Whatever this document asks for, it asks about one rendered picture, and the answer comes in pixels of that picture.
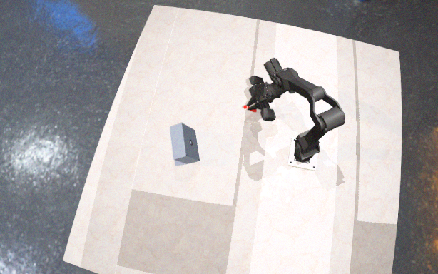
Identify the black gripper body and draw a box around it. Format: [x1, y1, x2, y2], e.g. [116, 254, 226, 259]
[249, 76, 280, 121]

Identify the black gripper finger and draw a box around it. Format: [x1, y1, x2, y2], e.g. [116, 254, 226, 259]
[246, 98, 257, 106]
[248, 102, 261, 110]

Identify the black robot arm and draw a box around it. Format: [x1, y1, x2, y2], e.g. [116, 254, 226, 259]
[249, 57, 345, 164]

